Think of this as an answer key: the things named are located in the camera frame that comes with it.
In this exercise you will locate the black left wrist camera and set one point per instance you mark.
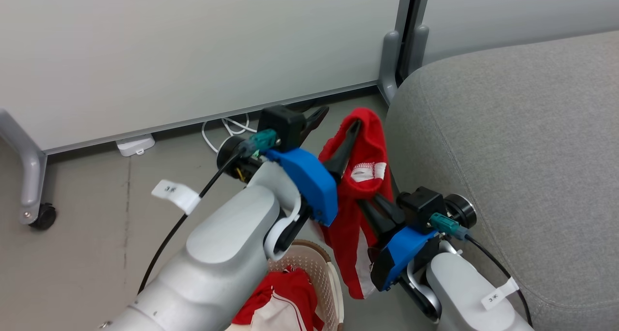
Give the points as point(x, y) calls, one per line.
point(280, 123)

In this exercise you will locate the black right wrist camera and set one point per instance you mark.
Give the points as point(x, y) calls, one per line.
point(420, 200)

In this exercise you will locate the wide white partition panel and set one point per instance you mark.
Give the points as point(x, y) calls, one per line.
point(193, 45)

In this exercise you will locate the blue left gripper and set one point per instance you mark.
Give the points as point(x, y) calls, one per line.
point(309, 181)

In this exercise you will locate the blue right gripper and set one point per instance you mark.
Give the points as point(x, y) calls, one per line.
point(401, 251)

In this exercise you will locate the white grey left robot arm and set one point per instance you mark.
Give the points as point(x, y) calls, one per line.
point(217, 263)

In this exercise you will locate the black caster wheel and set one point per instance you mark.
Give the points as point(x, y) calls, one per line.
point(43, 217)

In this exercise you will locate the red and white clothing pile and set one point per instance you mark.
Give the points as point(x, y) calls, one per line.
point(290, 287)

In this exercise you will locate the red white-trimmed garment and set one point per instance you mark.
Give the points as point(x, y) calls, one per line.
point(375, 142)

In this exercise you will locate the grey fabric sofa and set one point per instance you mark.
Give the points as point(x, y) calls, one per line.
point(532, 152)

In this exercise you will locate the narrow white partition panel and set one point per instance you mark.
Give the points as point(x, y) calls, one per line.
point(508, 11)

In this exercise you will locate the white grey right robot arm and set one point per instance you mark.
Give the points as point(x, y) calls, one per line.
point(459, 292)

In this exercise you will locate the small white plastic box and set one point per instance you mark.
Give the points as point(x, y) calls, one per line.
point(135, 144)

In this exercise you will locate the cream perforated laundry basket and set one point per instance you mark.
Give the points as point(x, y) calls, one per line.
point(314, 263)

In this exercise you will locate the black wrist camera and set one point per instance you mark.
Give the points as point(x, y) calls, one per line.
point(420, 200)
point(280, 123)

